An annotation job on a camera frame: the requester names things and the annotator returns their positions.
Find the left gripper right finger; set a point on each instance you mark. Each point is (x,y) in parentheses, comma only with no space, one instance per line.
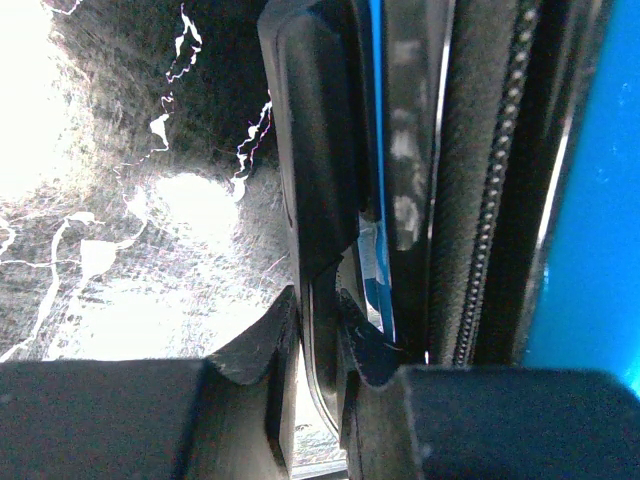
(414,421)

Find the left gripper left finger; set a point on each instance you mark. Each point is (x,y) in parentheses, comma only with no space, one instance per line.
(227,416)

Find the blue fish-print suitcase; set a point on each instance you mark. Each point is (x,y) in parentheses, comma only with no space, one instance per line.
(467,171)

